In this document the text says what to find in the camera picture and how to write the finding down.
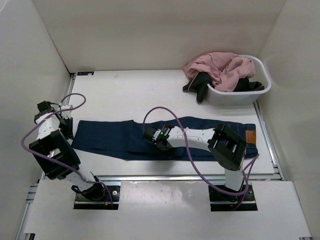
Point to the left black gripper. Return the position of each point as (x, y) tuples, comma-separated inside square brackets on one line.
[(69, 133)]

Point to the dark blue denim trousers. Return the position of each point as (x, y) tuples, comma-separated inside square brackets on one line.
[(126, 139)]

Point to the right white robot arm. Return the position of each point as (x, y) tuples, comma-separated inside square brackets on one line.
[(227, 148)]

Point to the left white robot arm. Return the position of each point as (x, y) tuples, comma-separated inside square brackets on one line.
[(53, 141)]

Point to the small blue label sticker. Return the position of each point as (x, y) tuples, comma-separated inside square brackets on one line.
[(85, 73)]

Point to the black garment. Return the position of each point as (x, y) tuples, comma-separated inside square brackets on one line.
[(199, 85)]

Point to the white plastic basket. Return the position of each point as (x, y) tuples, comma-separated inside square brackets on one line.
[(218, 98)]

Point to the pink garment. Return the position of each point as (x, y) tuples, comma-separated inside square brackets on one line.
[(224, 68)]

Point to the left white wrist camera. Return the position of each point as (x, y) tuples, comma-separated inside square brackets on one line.
[(66, 111)]

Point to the aluminium rail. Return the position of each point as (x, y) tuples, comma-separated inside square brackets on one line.
[(252, 177)]

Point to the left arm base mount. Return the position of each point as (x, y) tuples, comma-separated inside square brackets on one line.
[(97, 198)]

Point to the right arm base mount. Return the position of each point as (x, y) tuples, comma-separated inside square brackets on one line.
[(220, 202)]

